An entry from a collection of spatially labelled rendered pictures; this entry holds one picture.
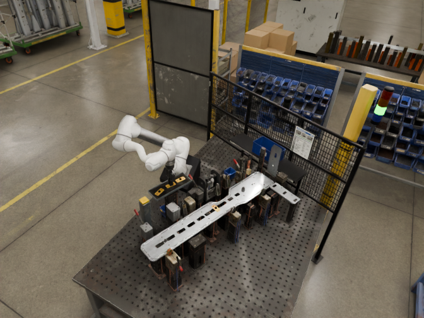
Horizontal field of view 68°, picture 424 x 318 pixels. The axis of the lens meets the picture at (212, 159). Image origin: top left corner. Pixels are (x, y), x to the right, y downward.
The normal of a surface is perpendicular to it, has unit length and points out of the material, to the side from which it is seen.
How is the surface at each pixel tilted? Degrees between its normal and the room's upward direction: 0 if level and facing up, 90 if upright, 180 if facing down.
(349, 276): 0
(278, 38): 90
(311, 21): 90
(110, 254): 0
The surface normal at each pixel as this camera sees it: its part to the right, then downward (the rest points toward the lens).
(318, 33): -0.47, 0.53
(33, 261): 0.04, -0.78
